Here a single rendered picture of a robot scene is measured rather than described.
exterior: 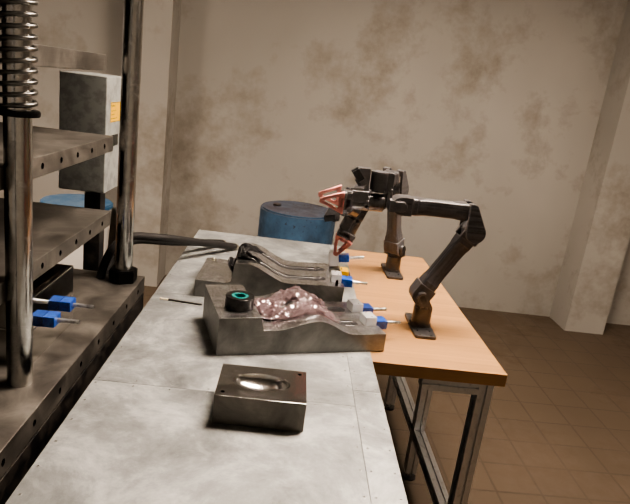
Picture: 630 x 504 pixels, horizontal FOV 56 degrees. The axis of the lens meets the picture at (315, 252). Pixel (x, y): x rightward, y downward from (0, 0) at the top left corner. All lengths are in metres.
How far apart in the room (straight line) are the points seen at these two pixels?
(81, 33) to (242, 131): 1.26
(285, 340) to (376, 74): 2.99
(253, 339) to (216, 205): 2.90
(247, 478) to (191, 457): 0.12
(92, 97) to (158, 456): 1.33
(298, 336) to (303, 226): 2.01
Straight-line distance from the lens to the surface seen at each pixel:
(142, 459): 1.26
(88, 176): 2.24
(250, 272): 2.00
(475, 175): 4.60
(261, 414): 1.34
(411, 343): 1.90
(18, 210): 1.39
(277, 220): 3.67
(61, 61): 1.73
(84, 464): 1.25
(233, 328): 1.62
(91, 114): 2.21
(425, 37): 4.46
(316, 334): 1.69
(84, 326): 1.84
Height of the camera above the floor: 1.53
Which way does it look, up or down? 16 degrees down
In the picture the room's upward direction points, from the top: 7 degrees clockwise
